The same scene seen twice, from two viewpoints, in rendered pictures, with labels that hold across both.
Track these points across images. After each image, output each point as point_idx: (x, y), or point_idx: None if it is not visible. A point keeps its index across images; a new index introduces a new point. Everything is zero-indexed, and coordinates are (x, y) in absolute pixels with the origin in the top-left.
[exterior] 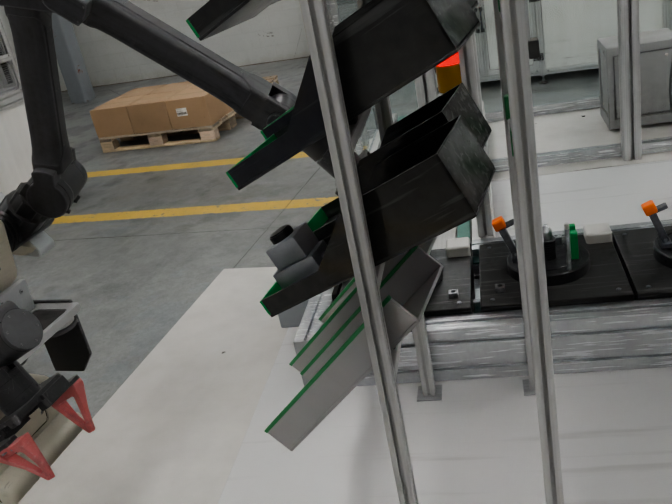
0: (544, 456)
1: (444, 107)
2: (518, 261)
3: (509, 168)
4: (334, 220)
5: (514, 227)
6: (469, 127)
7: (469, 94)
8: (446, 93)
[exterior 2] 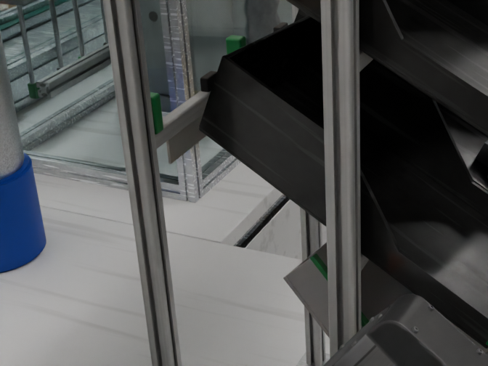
0: None
1: (304, 17)
2: (181, 360)
3: (164, 219)
4: (480, 186)
5: (173, 316)
6: (296, 18)
7: (217, 74)
8: (248, 73)
